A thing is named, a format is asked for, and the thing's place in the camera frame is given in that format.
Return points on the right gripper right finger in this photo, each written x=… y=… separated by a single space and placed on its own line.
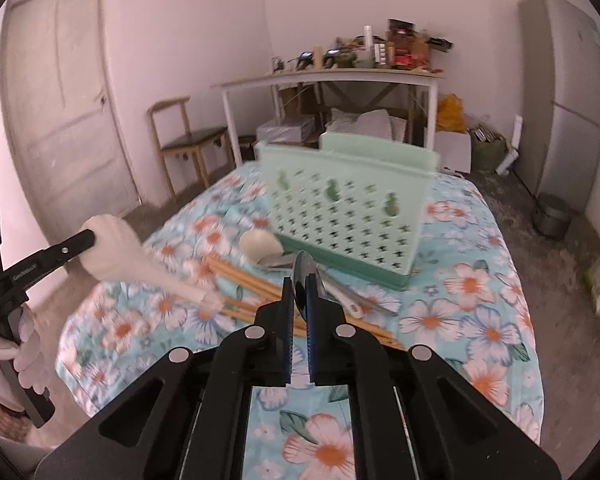
x=326 y=361

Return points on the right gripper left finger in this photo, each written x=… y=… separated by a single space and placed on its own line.
x=275 y=349

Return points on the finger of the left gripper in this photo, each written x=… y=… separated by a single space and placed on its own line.
x=37 y=266

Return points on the steel metal spoon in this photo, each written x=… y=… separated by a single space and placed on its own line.
x=335 y=288
x=304 y=265

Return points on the white gloved left hand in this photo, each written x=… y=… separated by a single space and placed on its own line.
x=28 y=361

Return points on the mint green utensil basket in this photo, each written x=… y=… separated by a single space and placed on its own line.
x=355 y=203

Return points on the floral blue tablecloth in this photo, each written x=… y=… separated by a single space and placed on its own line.
x=464 y=300

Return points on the white sack under desk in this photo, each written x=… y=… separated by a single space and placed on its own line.
x=377 y=123

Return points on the white wooden door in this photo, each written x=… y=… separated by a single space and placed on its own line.
x=58 y=116

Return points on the wooden chair dark seat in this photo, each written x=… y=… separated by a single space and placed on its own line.
x=190 y=144

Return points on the white box on floor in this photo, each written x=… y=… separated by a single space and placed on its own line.
x=454 y=150

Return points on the green basket on floor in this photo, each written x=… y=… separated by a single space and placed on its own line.
x=488 y=149

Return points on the yellow plastic bag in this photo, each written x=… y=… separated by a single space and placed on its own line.
x=450 y=114

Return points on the dark metal pot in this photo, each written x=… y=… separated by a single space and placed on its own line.
x=551 y=216

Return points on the white desk table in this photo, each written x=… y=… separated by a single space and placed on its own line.
x=417 y=78

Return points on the clutter on desk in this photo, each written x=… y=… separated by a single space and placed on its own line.
x=403 y=47

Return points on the silver refrigerator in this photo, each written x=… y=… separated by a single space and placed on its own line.
x=560 y=140

